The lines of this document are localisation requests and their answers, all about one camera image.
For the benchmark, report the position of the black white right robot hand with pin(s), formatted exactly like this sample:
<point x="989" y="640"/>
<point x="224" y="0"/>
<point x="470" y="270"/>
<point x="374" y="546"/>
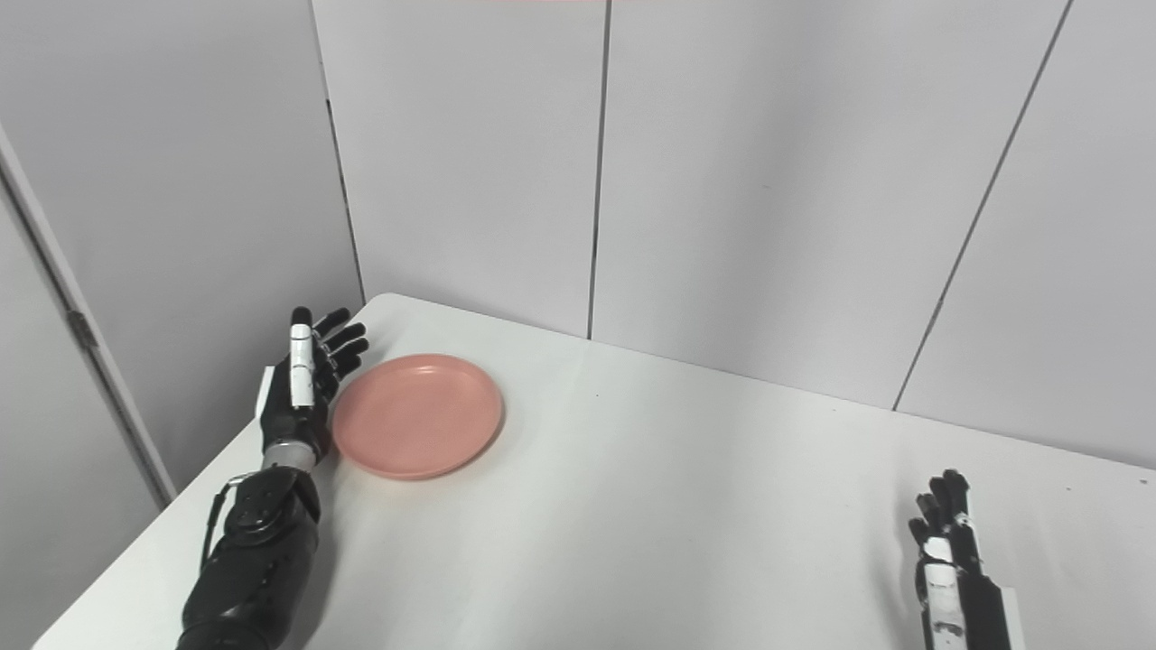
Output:
<point x="957" y="578"/>

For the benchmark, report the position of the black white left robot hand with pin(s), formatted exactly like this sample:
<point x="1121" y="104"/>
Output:
<point x="298" y="397"/>

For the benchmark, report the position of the pink round plate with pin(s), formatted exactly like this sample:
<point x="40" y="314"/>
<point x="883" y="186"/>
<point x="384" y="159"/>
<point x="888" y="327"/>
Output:
<point x="417" y="415"/>

